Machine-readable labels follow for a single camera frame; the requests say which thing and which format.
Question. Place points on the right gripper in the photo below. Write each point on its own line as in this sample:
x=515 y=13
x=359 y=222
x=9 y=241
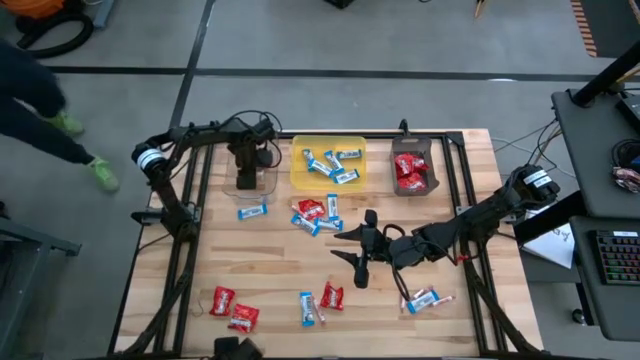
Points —
x=372 y=247

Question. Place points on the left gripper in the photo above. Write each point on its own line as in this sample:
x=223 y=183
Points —
x=250 y=152

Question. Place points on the white blue Hershey's bar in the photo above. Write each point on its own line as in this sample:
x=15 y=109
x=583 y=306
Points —
x=306 y=309
x=422 y=301
x=333 y=161
x=305 y=225
x=346 y=176
x=332 y=206
x=331 y=225
x=320 y=167
x=252 y=212
x=308 y=156
x=348 y=154

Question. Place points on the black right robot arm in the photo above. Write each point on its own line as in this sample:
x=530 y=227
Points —
x=480 y=220

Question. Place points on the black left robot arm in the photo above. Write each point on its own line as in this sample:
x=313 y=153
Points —
x=165 y=190

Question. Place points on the candy bag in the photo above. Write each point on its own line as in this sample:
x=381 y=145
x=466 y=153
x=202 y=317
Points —
x=627 y=178

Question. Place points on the clear plastic bin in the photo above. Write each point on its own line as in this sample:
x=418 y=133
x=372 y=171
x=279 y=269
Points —
x=267 y=192

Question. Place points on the yellow plastic bin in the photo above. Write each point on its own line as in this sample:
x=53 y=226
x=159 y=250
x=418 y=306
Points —
x=325 y=184

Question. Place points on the grey plastic bin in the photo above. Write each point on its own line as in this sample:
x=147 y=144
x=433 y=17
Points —
x=397 y=147

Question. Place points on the red tag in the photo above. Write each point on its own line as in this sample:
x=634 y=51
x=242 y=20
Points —
x=462 y=259

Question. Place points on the green shoe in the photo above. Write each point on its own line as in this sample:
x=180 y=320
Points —
x=67 y=124
x=104 y=172

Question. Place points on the black box-shaped object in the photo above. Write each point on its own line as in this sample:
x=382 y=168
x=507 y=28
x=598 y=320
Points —
x=237 y=348

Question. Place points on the black floor object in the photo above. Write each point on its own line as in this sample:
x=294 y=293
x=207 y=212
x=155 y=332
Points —
x=340 y=3

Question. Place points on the black desk leg bar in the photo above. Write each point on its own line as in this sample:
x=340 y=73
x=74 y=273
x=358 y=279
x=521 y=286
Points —
x=550 y=220

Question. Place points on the white paper sheet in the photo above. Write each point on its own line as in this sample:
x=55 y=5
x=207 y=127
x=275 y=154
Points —
x=555 y=245

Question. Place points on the grey metal cart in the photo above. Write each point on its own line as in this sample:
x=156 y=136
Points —
x=30 y=240

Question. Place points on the person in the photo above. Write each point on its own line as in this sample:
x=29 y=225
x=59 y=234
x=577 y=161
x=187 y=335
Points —
x=30 y=100

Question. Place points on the black caster wheel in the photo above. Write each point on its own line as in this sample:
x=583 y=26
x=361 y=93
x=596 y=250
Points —
x=578 y=316

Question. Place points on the grey desk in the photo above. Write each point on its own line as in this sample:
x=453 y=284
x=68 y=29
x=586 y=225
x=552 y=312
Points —
x=590 y=150
x=607 y=310

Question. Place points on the orange vacuum cleaner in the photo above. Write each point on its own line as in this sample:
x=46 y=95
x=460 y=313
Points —
x=37 y=7

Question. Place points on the backlit black keyboard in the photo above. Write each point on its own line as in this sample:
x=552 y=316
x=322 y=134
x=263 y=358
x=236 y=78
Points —
x=620 y=257

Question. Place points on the tan wooden stick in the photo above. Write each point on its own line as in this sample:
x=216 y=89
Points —
x=481 y=7

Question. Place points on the black slanted pole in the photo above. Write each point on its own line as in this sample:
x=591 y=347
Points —
x=607 y=75

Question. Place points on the black desktop device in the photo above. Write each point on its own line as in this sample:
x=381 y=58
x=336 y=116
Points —
x=631 y=112

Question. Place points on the black hazard-edged floor mat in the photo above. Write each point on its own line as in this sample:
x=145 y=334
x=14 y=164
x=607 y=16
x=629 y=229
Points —
x=615 y=25

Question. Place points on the silver angle bracket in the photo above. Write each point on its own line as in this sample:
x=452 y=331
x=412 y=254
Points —
x=463 y=212

